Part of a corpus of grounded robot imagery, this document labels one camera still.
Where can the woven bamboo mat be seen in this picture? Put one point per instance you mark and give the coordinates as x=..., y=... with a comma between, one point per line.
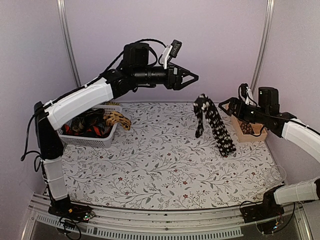
x=110, y=103

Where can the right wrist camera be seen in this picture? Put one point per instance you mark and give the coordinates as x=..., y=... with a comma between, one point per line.
x=245, y=93

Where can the aluminium frame post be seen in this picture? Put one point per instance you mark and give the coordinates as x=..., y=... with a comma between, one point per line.
x=62, y=14
x=270, y=4

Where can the front aluminium rail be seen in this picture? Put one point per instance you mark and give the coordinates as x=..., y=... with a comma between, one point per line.
x=110, y=223

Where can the red navy striped tie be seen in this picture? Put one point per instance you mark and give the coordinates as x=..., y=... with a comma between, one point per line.
x=93, y=131

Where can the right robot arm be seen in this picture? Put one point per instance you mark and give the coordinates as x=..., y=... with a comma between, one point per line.
x=284, y=125

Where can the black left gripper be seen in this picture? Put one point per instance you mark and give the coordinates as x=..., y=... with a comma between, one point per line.
x=177, y=84

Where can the right aluminium frame post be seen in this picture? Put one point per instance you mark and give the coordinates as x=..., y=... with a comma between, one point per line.
x=270, y=4

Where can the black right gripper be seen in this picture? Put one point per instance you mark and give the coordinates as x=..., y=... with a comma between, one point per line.
x=234, y=101

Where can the dark floral brown tie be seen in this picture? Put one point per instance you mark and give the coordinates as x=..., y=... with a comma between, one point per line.
x=91, y=117

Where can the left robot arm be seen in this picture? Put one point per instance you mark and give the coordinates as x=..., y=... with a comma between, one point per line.
x=134, y=71

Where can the yellow beetle print tie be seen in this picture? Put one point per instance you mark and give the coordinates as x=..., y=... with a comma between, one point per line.
x=115, y=117

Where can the clear plastic cup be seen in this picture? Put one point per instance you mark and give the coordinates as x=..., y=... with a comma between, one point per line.
x=275, y=176

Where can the left aluminium frame post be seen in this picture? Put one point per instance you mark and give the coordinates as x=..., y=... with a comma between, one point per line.
x=62, y=14

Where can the black white floral tie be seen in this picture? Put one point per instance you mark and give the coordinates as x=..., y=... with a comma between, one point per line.
x=204, y=106

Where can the wooden divided box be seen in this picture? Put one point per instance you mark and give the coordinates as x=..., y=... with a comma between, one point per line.
x=259, y=135

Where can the rolled dark tie in box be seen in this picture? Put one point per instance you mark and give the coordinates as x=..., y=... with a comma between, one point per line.
x=246, y=128

